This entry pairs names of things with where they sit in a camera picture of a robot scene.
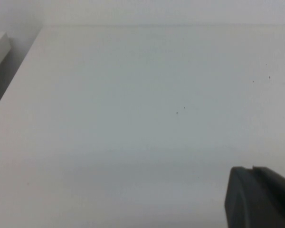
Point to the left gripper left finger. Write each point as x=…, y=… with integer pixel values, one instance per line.
x=237, y=202

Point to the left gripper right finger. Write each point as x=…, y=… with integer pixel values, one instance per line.
x=275, y=204

